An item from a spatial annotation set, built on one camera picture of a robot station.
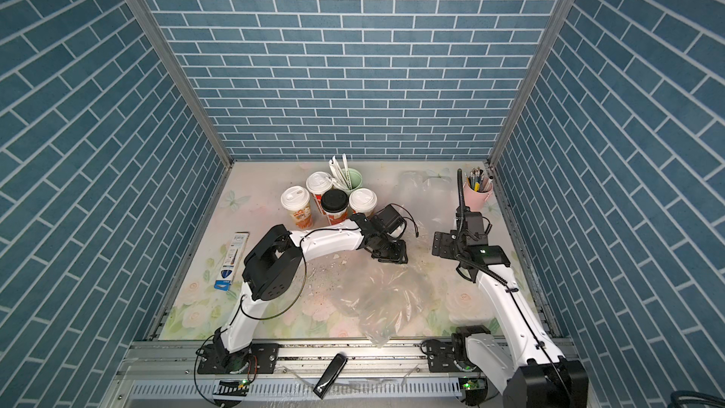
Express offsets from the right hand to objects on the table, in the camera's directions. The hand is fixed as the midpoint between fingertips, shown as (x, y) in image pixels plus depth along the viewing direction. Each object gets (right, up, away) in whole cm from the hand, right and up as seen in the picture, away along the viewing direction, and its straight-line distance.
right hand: (451, 242), depth 83 cm
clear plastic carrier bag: (-21, -15, -3) cm, 26 cm away
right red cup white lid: (-26, +13, +3) cm, 29 cm away
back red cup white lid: (-41, +18, +8) cm, 46 cm away
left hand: (-11, -8, +4) cm, 14 cm away
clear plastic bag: (-2, +13, +25) cm, 28 cm away
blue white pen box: (-70, -7, +7) cm, 70 cm away
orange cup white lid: (-47, +13, +3) cm, 49 cm away
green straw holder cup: (-30, +19, +18) cm, 40 cm away
